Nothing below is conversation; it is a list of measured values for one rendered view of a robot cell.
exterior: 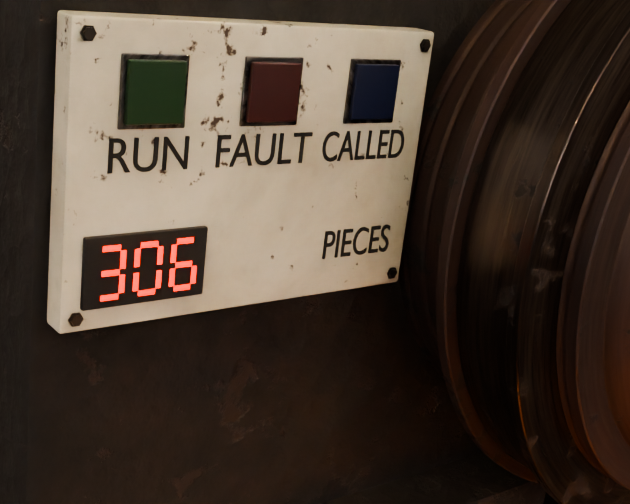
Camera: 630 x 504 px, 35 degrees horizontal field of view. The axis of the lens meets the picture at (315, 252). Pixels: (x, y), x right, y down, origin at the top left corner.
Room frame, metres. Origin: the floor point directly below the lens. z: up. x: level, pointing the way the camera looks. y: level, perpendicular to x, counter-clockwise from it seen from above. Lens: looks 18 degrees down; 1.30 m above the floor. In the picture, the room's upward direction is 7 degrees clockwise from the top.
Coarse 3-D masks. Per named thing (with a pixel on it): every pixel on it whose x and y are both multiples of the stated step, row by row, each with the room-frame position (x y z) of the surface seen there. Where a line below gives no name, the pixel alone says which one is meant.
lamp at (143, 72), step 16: (128, 64) 0.54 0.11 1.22; (144, 64) 0.54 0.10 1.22; (160, 64) 0.55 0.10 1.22; (176, 64) 0.56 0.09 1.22; (128, 80) 0.54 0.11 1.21; (144, 80) 0.55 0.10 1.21; (160, 80) 0.55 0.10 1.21; (176, 80) 0.56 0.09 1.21; (128, 96) 0.54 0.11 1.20; (144, 96) 0.55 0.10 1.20; (160, 96) 0.55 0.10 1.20; (176, 96) 0.56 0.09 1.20; (128, 112) 0.54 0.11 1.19; (144, 112) 0.55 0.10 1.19; (160, 112) 0.55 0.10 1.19; (176, 112) 0.56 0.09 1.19
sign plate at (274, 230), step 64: (64, 64) 0.53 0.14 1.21; (192, 64) 0.57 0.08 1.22; (320, 64) 0.63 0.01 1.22; (64, 128) 0.53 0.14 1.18; (128, 128) 0.54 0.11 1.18; (192, 128) 0.57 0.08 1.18; (256, 128) 0.60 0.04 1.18; (320, 128) 0.63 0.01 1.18; (384, 128) 0.66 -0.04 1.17; (64, 192) 0.52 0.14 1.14; (128, 192) 0.55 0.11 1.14; (192, 192) 0.57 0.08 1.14; (256, 192) 0.60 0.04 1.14; (320, 192) 0.63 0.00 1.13; (384, 192) 0.67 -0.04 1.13; (64, 256) 0.52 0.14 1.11; (128, 256) 0.55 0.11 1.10; (192, 256) 0.57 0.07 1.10; (256, 256) 0.61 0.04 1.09; (320, 256) 0.64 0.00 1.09; (384, 256) 0.68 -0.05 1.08; (64, 320) 0.52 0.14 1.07; (128, 320) 0.55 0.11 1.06
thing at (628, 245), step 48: (624, 144) 0.59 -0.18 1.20; (624, 192) 0.59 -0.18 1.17; (576, 240) 0.59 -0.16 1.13; (624, 240) 0.59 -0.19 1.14; (576, 288) 0.58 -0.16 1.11; (624, 288) 0.59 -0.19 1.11; (576, 336) 0.58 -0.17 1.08; (624, 336) 0.59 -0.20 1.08; (576, 384) 0.59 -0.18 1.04; (624, 384) 0.60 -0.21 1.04; (576, 432) 0.61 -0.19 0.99; (624, 432) 0.62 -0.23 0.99; (624, 480) 0.64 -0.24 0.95
